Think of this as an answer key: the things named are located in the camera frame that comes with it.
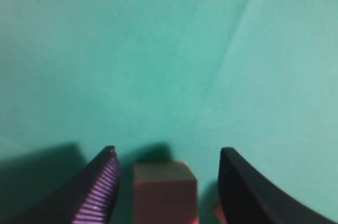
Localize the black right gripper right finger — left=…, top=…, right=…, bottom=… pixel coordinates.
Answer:
left=218, top=147, right=333, bottom=223

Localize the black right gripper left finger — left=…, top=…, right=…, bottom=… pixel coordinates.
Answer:
left=2, top=146, right=120, bottom=223

